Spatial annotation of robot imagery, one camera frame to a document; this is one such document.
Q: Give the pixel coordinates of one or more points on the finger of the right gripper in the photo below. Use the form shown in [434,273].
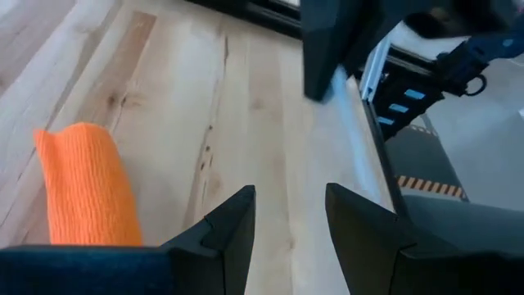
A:
[368,33]
[321,49]

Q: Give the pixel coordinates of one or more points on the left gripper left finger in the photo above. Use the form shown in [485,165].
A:
[123,272]

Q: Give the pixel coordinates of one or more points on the grey hazard-striped floor mat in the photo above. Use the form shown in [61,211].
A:
[421,164]

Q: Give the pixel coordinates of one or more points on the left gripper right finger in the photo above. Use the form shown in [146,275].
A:
[389,266]

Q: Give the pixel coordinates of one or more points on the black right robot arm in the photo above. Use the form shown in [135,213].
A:
[413,98]

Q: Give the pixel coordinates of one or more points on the orange elastic bandage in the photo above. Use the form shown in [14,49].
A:
[88,188]

